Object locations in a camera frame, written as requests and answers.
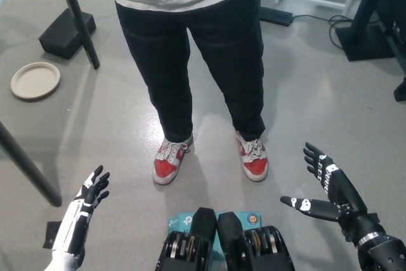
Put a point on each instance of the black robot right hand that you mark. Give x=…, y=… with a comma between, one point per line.
x=342, y=191

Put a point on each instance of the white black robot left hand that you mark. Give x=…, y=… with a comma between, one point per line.
x=79, y=210

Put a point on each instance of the black robot left leg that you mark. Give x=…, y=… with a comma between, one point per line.
x=203, y=223

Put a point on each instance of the person grey shirt black pants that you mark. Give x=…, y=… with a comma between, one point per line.
x=165, y=61

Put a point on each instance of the black table leg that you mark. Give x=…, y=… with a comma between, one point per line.
x=28, y=166

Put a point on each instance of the red white sneaker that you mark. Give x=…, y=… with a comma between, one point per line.
x=253, y=163
x=168, y=164

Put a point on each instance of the teal cardboard box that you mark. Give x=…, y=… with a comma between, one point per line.
x=182, y=220

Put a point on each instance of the black equipment foot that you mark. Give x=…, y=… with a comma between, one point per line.
x=401, y=91

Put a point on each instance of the beige paper plate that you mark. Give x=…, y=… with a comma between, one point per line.
x=35, y=81

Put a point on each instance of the black stand with base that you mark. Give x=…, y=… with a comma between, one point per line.
x=364, y=42

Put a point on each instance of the black foam block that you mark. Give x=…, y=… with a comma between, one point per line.
x=63, y=36

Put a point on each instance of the black power strip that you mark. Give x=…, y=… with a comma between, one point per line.
x=276, y=16

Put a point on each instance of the black slanted pole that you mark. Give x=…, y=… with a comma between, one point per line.
x=77, y=14

